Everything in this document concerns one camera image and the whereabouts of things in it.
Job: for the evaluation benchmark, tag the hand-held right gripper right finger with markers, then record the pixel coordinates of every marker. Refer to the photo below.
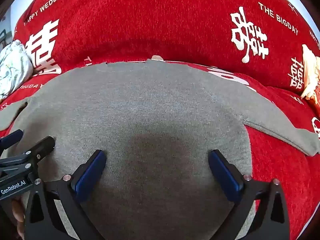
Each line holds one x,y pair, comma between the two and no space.
225,176

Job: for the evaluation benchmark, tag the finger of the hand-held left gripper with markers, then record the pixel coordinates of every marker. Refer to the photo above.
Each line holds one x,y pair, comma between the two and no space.
11,138
42,147

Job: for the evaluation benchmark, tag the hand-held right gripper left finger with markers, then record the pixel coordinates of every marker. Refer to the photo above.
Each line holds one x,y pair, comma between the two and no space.
90,173

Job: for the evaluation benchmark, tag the grey knit sweater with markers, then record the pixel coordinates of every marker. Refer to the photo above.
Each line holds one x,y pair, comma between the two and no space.
150,105

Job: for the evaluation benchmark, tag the person's left hand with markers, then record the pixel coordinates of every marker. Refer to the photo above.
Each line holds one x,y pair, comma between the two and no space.
18,216

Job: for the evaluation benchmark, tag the white floral cloth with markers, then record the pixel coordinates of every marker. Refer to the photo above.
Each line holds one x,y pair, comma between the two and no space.
13,65

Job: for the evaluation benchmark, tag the orange cream patterned cloth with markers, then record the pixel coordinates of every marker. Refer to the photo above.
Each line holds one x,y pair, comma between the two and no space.
311,80

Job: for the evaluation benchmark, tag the red printed sofa cover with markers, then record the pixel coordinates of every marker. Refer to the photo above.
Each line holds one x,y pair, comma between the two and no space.
162,17

